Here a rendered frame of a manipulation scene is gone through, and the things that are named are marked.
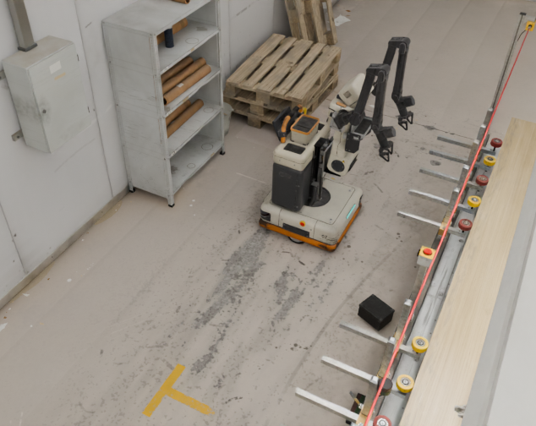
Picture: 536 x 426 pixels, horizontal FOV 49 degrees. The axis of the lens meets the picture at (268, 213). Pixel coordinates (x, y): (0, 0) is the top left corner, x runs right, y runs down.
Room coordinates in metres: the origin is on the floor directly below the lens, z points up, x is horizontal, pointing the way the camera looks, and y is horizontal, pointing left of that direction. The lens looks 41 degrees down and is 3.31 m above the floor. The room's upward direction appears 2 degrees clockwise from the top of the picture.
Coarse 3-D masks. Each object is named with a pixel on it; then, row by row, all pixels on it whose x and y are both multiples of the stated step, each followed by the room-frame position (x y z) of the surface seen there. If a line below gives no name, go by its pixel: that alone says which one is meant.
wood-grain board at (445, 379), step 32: (512, 128) 3.76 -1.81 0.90; (512, 160) 3.36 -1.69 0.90; (512, 192) 3.01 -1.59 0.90; (480, 224) 2.68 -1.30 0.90; (512, 224) 2.69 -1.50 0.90; (480, 256) 2.41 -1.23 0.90; (480, 288) 2.16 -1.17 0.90; (448, 320) 1.93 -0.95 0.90; (480, 320) 1.94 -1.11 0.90; (448, 352) 1.73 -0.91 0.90; (480, 352) 1.74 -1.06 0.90; (416, 384) 1.55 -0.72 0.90; (448, 384) 1.56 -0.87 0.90; (416, 416) 1.39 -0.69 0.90; (448, 416) 1.39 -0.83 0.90
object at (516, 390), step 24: (528, 264) 0.83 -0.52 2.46; (528, 288) 0.76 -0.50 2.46; (528, 312) 0.70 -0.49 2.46; (528, 336) 0.65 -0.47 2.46; (504, 360) 0.60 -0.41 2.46; (528, 360) 0.60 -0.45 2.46; (504, 384) 0.55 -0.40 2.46; (528, 384) 0.55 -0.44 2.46; (504, 408) 0.51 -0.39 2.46; (528, 408) 0.51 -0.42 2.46
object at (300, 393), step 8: (296, 392) 1.51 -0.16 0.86; (304, 392) 1.51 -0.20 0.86; (304, 400) 1.49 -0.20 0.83; (312, 400) 1.48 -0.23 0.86; (320, 400) 1.48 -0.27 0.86; (328, 408) 1.44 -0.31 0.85; (336, 408) 1.44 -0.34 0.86; (344, 408) 1.44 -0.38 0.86; (344, 416) 1.41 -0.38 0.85; (352, 416) 1.40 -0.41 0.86; (368, 424) 1.36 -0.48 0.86
